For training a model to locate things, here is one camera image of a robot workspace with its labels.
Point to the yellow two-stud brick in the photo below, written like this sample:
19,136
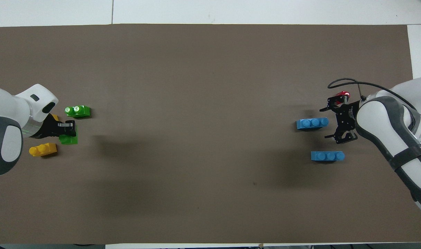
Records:
43,149
54,117

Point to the blue three-stud brick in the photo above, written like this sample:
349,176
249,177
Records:
328,156
312,123

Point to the green brick with white-marked studs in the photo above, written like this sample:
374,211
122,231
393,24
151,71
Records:
79,111

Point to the brown paper table mat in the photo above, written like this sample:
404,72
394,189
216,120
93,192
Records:
210,69

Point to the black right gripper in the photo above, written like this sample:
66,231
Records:
347,117

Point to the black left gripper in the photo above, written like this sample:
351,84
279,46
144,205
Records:
49,128

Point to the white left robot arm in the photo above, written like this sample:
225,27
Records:
9,131

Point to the red one-stud brick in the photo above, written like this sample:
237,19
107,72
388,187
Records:
344,93

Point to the plain green two-stud brick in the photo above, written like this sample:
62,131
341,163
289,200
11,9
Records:
69,140

